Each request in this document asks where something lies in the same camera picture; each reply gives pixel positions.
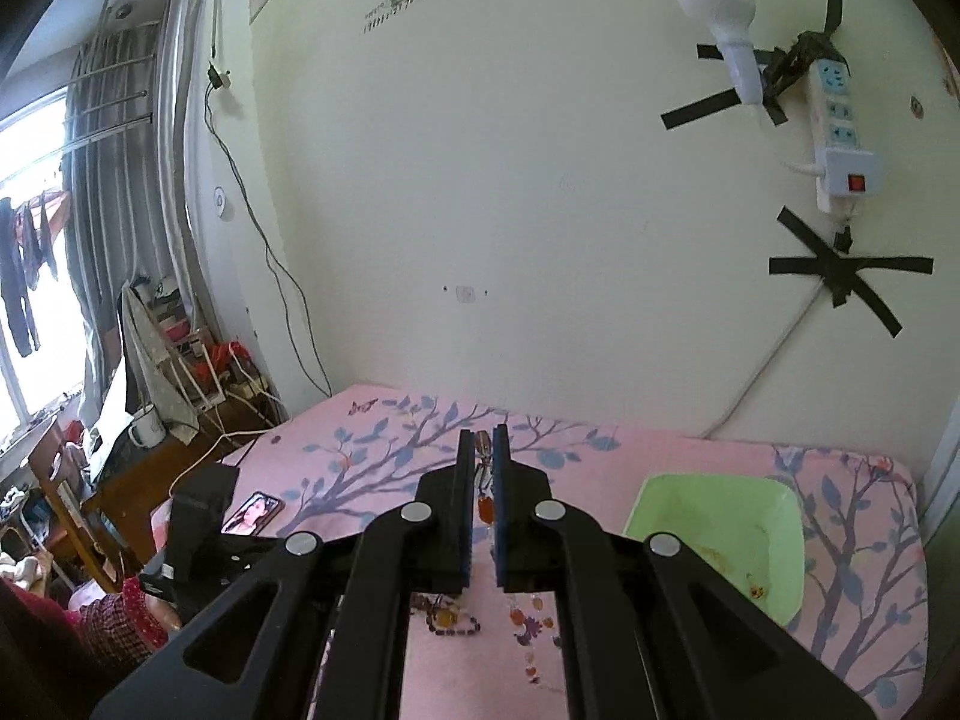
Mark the wooden desk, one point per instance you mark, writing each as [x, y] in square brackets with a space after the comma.
[150, 472]

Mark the white power strip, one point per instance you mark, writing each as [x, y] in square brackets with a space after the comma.
[844, 157]

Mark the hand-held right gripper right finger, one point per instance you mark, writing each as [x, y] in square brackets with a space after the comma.
[501, 547]

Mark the white cloth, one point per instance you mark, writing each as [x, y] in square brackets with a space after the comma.
[154, 367]

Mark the red plaid clothing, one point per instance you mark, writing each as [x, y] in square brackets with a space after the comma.
[112, 622]

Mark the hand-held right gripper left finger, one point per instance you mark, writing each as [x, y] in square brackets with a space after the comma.
[469, 562]

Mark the round white wall hook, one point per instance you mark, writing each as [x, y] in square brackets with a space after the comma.
[220, 202]

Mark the white enamel mug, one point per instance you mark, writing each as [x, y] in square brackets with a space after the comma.
[146, 427]

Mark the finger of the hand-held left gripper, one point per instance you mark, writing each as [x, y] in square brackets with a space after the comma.
[204, 502]

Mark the white pipe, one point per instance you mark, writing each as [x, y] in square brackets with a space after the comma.
[176, 127]

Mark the grey curtain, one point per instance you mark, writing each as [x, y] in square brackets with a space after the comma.
[124, 202]

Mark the green plastic basin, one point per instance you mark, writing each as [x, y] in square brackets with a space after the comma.
[697, 517]

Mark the black tape cross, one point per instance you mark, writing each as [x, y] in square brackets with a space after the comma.
[847, 270]
[697, 109]

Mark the metal drying rack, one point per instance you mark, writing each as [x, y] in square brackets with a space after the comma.
[112, 75]

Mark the wooden chair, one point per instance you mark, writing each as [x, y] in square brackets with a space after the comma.
[56, 487]

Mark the hanging dark clothes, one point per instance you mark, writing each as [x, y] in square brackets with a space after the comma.
[19, 292]

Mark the pink floral bedsheet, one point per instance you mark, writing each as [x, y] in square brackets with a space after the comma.
[600, 480]

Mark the black wall plug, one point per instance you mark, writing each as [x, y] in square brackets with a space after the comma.
[219, 76]

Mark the smartphone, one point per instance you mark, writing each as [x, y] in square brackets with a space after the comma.
[255, 514]

